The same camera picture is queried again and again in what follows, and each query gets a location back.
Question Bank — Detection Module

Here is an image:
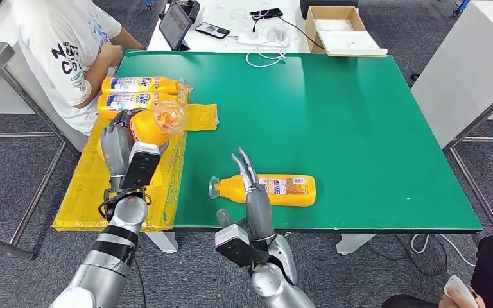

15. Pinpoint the white charger adapter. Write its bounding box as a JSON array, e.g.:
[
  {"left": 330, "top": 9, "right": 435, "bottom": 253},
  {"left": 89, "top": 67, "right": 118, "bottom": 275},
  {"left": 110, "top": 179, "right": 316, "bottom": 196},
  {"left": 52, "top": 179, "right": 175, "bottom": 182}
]
[{"left": 265, "top": 22, "right": 290, "bottom": 42}]

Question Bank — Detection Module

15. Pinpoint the person's hand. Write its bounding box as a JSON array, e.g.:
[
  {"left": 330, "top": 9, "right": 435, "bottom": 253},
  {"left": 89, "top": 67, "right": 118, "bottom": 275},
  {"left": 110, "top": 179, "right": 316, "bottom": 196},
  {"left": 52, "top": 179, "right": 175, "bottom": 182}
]
[{"left": 441, "top": 289, "right": 482, "bottom": 308}]

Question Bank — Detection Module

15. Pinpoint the yellow taped cardboard sheet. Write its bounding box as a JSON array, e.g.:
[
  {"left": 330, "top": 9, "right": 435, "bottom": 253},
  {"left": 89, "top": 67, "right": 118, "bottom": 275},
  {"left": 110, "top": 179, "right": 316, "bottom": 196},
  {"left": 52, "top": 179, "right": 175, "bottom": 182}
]
[{"left": 52, "top": 85, "right": 221, "bottom": 232}]

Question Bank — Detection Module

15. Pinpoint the black smartphone round camera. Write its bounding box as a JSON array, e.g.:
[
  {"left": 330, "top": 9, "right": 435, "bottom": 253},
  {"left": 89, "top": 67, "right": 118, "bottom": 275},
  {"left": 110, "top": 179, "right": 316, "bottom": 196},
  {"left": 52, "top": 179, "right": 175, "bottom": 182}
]
[{"left": 195, "top": 22, "right": 230, "bottom": 40}]

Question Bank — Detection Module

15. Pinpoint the orange detergent bottle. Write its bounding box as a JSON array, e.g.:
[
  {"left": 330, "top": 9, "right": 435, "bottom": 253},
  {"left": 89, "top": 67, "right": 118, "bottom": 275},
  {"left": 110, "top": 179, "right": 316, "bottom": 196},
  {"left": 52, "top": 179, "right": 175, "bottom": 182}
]
[
  {"left": 101, "top": 76, "right": 187, "bottom": 95},
  {"left": 209, "top": 173, "right": 317, "bottom": 208},
  {"left": 97, "top": 91, "right": 186, "bottom": 121},
  {"left": 98, "top": 101, "right": 188, "bottom": 164}
]

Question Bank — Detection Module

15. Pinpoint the white power strip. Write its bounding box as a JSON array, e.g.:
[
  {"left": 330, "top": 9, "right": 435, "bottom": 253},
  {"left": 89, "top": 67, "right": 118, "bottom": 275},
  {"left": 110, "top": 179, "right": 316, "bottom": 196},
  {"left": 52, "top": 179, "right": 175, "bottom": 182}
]
[{"left": 236, "top": 33, "right": 291, "bottom": 48}]

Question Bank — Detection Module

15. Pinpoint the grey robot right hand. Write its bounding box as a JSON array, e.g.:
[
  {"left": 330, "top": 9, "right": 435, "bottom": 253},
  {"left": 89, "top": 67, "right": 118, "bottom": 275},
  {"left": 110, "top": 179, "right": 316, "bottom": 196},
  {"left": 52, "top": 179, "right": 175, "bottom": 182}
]
[{"left": 216, "top": 147, "right": 277, "bottom": 245}]

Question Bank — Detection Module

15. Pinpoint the brown cardboard box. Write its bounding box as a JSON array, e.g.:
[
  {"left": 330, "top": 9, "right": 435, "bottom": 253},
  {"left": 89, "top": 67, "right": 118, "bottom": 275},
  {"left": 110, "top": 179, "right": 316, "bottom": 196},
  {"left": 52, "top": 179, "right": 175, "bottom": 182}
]
[{"left": 304, "top": 6, "right": 388, "bottom": 58}]

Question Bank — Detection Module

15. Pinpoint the person's right hand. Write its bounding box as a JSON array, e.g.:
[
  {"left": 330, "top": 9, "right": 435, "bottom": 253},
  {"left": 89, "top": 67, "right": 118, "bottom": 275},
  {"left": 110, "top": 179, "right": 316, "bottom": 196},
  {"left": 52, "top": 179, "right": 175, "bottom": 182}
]
[{"left": 98, "top": 42, "right": 125, "bottom": 69}]

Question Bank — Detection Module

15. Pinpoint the white table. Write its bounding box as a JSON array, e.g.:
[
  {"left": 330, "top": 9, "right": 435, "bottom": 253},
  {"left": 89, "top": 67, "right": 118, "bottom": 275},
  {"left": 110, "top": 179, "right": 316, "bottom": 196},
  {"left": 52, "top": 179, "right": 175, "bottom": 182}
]
[{"left": 146, "top": 0, "right": 314, "bottom": 55}]

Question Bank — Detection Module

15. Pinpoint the black electronic device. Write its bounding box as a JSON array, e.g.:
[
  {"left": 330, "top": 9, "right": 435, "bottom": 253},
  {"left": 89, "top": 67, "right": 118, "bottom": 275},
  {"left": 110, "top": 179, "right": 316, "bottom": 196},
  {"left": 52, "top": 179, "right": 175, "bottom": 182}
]
[{"left": 166, "top": 0, "right": 200, "bottom": 23}]

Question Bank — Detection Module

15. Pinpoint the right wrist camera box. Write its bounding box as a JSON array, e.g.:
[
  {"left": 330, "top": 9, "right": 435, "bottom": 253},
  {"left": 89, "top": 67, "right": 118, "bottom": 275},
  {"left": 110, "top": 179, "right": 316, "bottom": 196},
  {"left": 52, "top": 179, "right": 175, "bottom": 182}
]
[{"left": 214, "top": 224, "right": 270, "bottom": 269}]

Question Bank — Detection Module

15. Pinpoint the black cable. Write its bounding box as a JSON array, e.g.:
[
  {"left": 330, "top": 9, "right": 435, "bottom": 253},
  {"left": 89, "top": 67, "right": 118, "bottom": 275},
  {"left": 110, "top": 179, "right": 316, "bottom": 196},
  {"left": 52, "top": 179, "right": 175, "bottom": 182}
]
[
  {"left": 365, "top": 234, "right": 449, "bottom": 277},
  {"left": 275, "top": 15, "right": 327, "bottom": 53}
]

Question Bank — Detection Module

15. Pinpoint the white packing insert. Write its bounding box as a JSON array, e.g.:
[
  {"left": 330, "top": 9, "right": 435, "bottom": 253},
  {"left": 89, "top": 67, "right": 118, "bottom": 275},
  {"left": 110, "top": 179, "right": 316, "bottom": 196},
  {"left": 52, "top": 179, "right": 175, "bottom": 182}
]
[{"left": 314, "top": 19, "right": 353, "bottom": 33}]

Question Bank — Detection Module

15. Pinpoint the white coiled cable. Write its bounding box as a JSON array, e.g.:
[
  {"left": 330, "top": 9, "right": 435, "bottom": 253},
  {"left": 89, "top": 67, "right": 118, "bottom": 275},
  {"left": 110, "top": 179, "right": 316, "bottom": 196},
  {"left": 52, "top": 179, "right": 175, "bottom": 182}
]
[{"left": 245, "top": 41, "right": 289, "bottom": 69}]

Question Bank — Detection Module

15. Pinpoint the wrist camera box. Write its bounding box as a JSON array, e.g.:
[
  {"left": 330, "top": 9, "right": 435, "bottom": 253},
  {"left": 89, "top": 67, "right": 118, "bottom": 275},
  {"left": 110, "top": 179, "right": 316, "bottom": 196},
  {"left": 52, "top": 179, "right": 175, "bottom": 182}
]
[
  {"left": 214, "top": 224, "right": 270, "bottom": 269},
  {"left": 120, "top": 142, "right": 162, "bottom": 190}
]

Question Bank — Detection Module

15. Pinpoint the white computer mouse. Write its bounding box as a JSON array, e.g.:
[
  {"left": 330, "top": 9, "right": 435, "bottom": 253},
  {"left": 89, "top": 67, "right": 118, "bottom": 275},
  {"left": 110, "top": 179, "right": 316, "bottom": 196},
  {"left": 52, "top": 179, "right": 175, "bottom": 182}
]
[{"left": 444, "top": 275, "right": 479, "bottom": 305}]

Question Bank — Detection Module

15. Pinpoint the black tablet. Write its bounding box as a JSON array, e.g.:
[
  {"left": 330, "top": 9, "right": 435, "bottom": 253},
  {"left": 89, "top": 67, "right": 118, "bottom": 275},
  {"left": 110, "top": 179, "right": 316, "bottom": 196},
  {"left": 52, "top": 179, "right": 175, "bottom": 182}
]
[{"left": 158, "top": 3, "right": 193, "bottom": 53}]

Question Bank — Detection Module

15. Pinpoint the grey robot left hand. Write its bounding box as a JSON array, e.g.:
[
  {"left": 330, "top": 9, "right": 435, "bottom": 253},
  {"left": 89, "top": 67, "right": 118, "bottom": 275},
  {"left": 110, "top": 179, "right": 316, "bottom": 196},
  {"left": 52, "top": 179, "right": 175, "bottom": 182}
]
[{"left": 99, "top": 108, "right": 145, "bottom": 177}]

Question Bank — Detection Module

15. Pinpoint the white box lid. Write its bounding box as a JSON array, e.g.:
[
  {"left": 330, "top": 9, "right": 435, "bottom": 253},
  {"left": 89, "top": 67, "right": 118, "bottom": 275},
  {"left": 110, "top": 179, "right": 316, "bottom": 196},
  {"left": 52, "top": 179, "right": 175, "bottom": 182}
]
[{"left": 322, "top": 30, "right": 388, "bottom": 58}]

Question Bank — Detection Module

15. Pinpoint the green work table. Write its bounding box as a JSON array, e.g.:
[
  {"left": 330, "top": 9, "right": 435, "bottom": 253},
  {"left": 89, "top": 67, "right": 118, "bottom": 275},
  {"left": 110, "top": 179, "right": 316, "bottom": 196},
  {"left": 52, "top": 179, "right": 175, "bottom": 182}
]
[{"left": 114, "top": 51, "right": 483, "bottom": 256}]

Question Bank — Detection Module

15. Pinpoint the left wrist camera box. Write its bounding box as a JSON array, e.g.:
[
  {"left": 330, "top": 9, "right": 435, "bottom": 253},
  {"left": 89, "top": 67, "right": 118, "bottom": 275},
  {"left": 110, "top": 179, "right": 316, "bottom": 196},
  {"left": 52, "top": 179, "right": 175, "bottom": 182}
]
[{"left": 120, "top": 142, "right": 162, "bottom": 190}]

